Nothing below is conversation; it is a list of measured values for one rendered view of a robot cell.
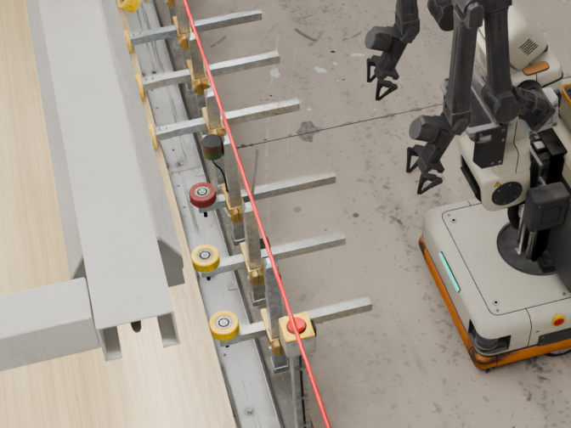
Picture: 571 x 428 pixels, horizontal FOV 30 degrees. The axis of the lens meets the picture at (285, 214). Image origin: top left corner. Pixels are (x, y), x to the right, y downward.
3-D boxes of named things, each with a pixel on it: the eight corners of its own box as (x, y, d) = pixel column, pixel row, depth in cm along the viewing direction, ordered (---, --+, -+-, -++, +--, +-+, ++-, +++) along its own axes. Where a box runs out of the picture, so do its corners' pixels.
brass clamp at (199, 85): (204, 68, 359) (202, 56, 355) (212, 93, 350) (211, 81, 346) (185, 71, 358) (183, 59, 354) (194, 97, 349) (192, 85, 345)
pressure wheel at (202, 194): (215, 204, 333) (212, 177, 324) (221, 222, 327) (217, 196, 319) (190, 209, 331) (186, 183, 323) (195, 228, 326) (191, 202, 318)
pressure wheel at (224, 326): (222, 330, 299) (217, 305, 291) (246, 340, 296) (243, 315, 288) (207, 351, 294) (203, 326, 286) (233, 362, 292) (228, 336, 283)
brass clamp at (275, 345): (279, 315, 300) (279, 304, 296) (292, 353, 291) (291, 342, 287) (258, 320, 299) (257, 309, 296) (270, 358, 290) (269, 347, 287)
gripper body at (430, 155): (423, 171, 298) (435, 150, 294) (411, 149, 305) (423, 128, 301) (442, 175, 301) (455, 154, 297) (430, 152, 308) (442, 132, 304)
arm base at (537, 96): (556, 110, 294) (539, 83, 302) (537, 102, 289) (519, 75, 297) (535, 133, 298) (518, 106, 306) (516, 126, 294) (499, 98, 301)
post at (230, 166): (245, 242, 339) (232, 132, 304) (247, 250, 337) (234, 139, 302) (234, 244, 339) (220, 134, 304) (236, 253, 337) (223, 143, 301)
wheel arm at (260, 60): (278, 57, 359) (277, 48, 357) (280, 64, 357) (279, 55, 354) (132, 87, 352) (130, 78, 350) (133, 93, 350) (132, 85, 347)
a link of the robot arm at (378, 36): (420, 30, 319) (409, 13, 325) (387, 23, 314) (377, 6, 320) (403, 61, 326) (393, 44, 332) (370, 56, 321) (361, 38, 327)
